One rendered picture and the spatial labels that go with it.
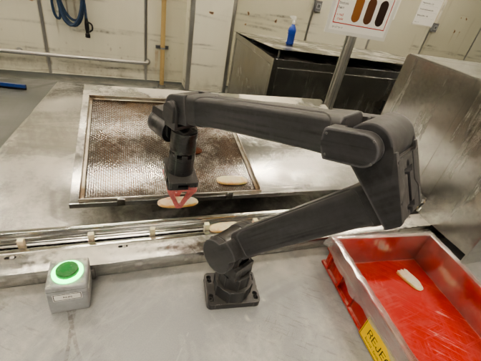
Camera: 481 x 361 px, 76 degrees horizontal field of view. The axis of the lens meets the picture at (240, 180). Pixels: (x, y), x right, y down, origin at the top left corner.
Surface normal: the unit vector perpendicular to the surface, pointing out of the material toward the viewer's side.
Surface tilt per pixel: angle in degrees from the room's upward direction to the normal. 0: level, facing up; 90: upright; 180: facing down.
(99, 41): 90
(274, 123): 87
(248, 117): 87
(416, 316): 0
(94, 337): 0
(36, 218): 0
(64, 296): 90
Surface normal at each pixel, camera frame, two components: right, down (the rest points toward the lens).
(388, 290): 0.17, -0.82
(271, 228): -0.71, 0.26
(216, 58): 0.30, 0.57
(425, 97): -0.94, 0.04
